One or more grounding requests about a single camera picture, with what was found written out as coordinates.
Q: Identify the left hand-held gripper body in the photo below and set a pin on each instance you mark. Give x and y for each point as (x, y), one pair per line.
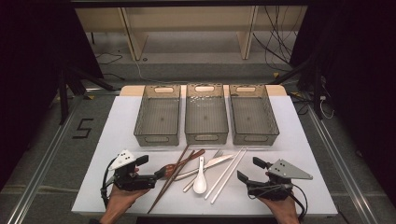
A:
(134, 182)

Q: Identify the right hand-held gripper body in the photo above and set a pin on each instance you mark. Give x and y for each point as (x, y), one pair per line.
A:
(274, 189)

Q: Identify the brown wooden spoon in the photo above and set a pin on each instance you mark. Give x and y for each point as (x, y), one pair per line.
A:
(170, 170)

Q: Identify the brown wooden chopstick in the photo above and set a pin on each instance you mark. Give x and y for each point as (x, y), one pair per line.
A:
(167, 186)
(179, 161)

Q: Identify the metal knife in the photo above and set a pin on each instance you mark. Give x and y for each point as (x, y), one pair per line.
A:
(218, 161)

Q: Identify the metal fork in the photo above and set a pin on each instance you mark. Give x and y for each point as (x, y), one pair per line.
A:
(188, 186)

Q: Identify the grey translucent plastic bin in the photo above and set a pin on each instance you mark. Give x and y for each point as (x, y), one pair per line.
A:
(253, 124)
(158, 118)
(205, 124)

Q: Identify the white ceramic spoon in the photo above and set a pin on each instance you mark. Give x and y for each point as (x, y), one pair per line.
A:
(200, 185)

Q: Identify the person's left hand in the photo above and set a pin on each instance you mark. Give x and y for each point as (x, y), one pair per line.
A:
(123, 199)

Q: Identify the person's right hand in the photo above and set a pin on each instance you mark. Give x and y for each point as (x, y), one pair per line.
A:
(285, 210)

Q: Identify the black metal stand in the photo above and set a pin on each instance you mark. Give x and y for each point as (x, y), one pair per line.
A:
(317, 93)
(63, 102)

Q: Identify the black curtain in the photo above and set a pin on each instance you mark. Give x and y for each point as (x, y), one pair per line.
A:
(367, 77)
(31, 62)

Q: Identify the beige wooden desk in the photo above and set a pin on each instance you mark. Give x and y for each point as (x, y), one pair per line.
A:
(186, 18)

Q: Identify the metal floor rail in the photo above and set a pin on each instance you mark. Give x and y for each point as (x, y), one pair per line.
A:
(342, 174)
(37, 183)

